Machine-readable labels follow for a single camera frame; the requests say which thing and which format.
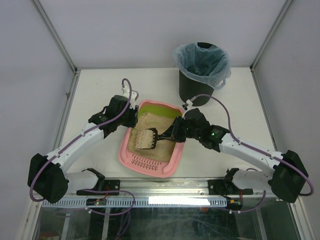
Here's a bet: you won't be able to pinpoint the black litter scoop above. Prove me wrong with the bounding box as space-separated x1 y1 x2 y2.
134 127 174 150

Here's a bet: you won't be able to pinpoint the pink litter box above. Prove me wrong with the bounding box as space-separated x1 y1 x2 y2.
118 100 185 178

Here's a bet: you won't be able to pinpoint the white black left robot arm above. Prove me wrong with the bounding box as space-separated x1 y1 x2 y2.
27 92 139 204

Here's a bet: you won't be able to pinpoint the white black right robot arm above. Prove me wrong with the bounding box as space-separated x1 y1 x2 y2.
160 108 308 203

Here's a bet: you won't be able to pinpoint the beige litter pellets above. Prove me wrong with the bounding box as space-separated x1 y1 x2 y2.
127 112 176 162

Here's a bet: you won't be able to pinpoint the black ribbed trash bin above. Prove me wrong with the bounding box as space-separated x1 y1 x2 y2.
178 42 214 107

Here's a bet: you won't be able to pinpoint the blue plastic bin liner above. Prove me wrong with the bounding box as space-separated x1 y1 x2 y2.
171 42 232 90

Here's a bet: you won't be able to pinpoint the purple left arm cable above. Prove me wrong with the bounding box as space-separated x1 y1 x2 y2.
29 78 137 238

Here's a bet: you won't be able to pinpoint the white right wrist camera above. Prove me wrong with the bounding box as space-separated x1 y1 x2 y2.
182 99 193 111

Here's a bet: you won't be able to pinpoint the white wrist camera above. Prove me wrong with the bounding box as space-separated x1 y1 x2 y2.
122 84 139 109
182 99 193 111

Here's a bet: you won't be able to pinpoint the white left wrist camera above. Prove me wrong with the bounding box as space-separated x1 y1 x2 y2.
122 84 139 109

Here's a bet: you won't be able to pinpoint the aluminium mounting rail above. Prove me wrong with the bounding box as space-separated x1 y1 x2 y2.
31 176 300 200

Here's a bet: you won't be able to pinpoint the white slotted cable duct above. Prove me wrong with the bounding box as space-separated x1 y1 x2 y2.
42 196 227 208

